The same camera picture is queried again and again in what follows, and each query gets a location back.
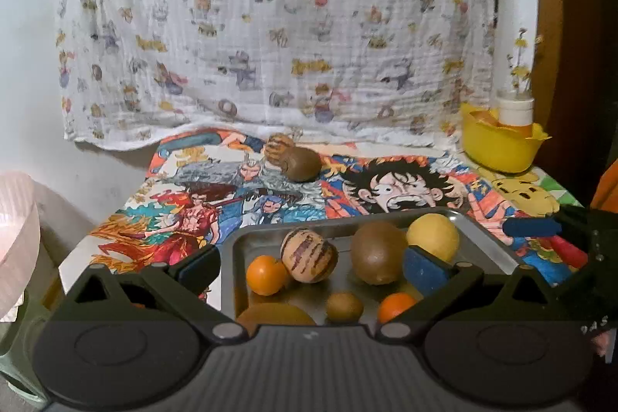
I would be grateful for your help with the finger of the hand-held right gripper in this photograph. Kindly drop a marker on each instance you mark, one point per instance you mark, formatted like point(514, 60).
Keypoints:
point(531, 227)

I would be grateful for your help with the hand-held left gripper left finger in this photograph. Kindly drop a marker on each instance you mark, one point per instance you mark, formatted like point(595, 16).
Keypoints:
point(198, 269)

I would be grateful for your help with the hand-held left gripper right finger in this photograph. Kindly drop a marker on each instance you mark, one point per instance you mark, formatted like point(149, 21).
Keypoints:
point(424, 272)

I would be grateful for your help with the round yellow fruit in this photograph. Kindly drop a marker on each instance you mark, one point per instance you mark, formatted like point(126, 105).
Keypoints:
point(434, 234)

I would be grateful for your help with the small orange mandarin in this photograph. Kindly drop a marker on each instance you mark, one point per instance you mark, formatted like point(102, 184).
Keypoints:
point(265, 275)
point(395, 307)

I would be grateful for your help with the grey metal tray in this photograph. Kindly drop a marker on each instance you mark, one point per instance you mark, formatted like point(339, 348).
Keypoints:
point(347, 284)

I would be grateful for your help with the small brown kiwi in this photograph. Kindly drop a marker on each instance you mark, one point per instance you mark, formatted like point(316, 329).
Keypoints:
point(343, 307)

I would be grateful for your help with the very large brown kiwi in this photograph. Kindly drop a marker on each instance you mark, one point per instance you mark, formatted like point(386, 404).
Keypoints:
point(275, 316)

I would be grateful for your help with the striped pepino melon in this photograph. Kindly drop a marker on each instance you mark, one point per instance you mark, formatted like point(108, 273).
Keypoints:
point(277, 146)
point(309, 255)

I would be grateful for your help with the orange cloth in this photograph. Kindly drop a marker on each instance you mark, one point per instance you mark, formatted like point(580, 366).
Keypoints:
point(606, 190)

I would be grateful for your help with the yellow plastic bowl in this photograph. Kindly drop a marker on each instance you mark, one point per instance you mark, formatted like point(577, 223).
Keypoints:
point(499, 149)

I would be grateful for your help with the colourful cartoon printed mat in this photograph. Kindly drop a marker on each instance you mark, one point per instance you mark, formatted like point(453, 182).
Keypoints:
point(386, 185)

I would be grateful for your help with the white vase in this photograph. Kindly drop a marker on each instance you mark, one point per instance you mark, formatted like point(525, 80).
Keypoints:
point(515, 110)

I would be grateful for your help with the orange peel piece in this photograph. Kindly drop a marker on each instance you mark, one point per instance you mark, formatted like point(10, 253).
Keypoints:
point(484, 116)

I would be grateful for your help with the yellow flower sprig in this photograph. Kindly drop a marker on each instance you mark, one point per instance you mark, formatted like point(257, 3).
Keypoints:
point(521, 64)

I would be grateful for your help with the pale pink plastic bag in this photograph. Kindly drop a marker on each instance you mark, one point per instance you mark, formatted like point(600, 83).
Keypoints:
point(17, 243)

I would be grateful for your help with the green plastic stool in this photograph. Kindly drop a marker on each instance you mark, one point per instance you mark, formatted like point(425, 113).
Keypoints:
point(21, 354)

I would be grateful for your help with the brown wooden panel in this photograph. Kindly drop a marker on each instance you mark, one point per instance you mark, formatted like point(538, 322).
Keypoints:
point(569, 30)

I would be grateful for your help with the white cartoon printed blanket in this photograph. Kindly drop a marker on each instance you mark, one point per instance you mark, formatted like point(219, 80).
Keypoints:
point(289, 30)

